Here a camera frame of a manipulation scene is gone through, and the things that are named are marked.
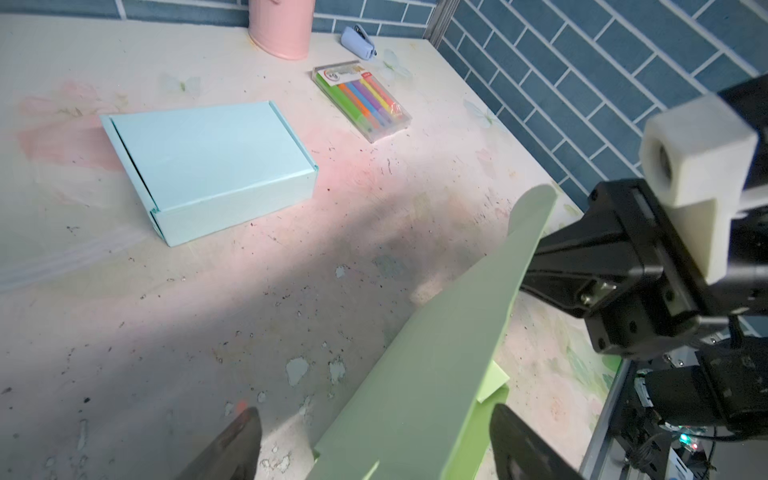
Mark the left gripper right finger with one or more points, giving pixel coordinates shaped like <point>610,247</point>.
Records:
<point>520,453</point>

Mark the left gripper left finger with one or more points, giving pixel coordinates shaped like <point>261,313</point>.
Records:
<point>233,454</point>

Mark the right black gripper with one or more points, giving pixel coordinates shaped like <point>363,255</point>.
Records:
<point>625,270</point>

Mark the light green paper box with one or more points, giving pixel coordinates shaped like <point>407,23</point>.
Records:
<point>423,412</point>

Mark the light blue paper box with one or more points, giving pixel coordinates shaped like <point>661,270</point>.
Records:
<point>202,170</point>

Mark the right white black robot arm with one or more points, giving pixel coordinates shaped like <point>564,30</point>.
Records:
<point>726,387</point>

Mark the pack of coloured markers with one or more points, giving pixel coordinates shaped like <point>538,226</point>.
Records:
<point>362,99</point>

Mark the pink pencil cup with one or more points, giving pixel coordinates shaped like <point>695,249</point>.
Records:
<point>282,28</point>

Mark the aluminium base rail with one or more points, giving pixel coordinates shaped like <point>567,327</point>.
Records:
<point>631,441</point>

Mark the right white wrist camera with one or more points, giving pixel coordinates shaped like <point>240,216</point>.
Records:
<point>696,158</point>

